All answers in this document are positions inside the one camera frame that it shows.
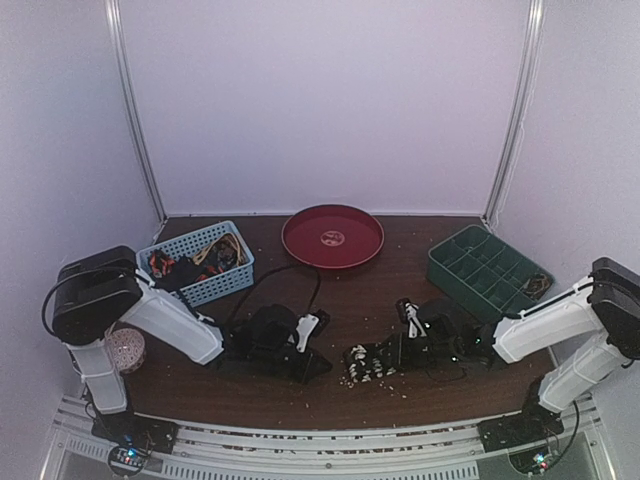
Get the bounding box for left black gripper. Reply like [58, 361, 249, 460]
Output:
[252, 344, 333, 386]

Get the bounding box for black white floral tie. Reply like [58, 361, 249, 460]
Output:
[342, 343, 398, 384]

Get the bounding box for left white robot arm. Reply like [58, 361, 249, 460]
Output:
[41, 246, 332, 444]

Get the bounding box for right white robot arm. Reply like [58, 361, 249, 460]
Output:
[375, 257, 639, 442]

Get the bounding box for pile of ties in basket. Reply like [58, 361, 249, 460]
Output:
[148, 233, 247, 292]

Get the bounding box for dark green divided organizer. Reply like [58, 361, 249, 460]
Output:
[427, 225, 555, 324]

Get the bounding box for light blue plastic basket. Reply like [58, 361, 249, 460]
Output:
[136, 221, 254, 306]

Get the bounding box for rubber bands in organizer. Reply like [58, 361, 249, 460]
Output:
[520, 272, 553, 300]

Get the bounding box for round red tray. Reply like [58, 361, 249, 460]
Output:
[281, 204, 385, 270]

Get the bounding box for small patterned pink bowl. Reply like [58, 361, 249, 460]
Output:
[107, 328, 146, 374]

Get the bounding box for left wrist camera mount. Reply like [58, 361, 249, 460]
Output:
[292, 310, 330, 353]

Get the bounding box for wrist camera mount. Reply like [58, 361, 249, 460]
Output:
[292, 310, 330, 353]
[396, 298, 423, 338]

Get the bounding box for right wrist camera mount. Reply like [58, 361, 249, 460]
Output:
[396, 298, 423, 338]

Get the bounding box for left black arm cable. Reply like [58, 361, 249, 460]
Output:
[232, 264, 322, 326]

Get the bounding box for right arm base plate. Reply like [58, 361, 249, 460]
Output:
[477, 407, 564, 475]

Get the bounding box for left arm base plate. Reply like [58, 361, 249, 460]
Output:
[85, 400, 179, 478]

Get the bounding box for right aluminium corner post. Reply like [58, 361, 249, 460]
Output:
[483, 0, 545, 231]

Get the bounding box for aluminium corner post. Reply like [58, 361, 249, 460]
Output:
[104, 0, 167, 223]
[483, 0, 545, 231]

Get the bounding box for left aluminium corner post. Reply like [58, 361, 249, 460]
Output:
[104, 0, 167, 223]

